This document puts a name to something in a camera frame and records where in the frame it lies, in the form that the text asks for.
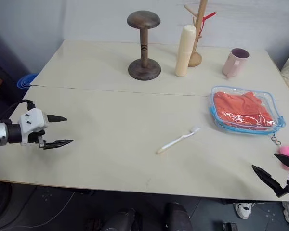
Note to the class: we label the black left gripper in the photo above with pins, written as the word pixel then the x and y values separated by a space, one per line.
pixel 35 137

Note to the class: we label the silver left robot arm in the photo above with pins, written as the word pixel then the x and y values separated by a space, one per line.
pixel 0 134

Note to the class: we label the clear pouch with orange cloth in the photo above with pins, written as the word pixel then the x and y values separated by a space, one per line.
pixel 245 128

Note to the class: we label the red cloth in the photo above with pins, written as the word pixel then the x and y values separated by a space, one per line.
pixel 240 108

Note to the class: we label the blue stacked bowls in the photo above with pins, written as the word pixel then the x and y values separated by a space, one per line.
pixel 26 81

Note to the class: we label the white toothbrush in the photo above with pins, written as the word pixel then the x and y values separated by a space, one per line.
pixel 175 142

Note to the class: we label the dark rounded shape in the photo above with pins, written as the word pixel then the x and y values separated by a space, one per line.
pixel 179 217

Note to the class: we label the pink mug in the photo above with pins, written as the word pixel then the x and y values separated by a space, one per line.
pixel 233 63

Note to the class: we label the dark wooden hat stand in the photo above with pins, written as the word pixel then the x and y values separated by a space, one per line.
pixel 143 48

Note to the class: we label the cream cylindrical toothbrush case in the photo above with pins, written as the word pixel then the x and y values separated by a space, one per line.
pixel 185 53

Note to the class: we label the light wooden peg rack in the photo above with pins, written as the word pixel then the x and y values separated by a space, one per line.
pixel 197 43

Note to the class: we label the red ribbon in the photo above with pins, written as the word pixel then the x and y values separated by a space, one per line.
pixel 207 17

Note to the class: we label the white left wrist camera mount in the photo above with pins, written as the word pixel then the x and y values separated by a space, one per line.
pixel 33 120

